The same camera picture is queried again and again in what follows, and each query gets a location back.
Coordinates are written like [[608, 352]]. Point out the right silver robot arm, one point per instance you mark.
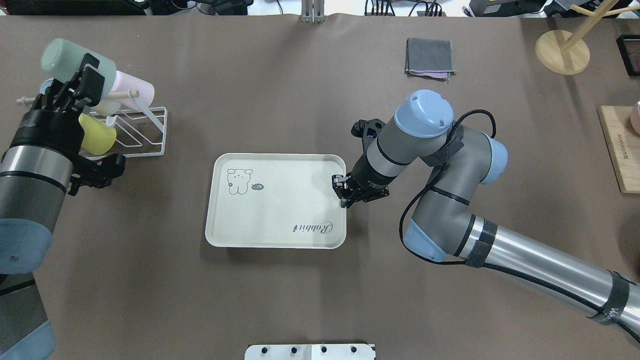
[[439, 224]]

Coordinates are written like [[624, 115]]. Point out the grey folded cloth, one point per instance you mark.
[[431, 58]]

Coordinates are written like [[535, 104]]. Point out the cream rabbit tray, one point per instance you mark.
[[275, 200]]

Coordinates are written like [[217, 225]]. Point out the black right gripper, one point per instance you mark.
[[368, 181]]

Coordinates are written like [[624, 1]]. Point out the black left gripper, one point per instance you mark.
[[35, 126]]

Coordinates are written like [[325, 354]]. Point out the white wire cup rack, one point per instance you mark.
[[138, 133]]

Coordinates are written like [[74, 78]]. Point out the green cup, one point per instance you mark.
[[62, 58]]

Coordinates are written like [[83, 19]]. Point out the cream white cup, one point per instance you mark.
[[106, 107]]

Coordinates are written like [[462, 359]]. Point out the blue cup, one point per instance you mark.
[[46, 87]]

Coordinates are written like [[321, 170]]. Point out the wooden mug tree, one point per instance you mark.
[[564, 52]]

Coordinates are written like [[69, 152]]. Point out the bamboo cutting board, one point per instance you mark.
[[623, 145]]

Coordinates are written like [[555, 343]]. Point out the pink cup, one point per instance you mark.
[[125, 82]]

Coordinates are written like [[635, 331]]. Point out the yellow cup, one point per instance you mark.
[[98, 138]]

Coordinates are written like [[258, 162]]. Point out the white camera pillar base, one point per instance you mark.
[[317, 351]]

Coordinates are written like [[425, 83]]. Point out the aluminium frame post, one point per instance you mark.
[[313, 11]]

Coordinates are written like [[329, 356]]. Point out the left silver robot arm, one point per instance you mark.
[[29, 213]]

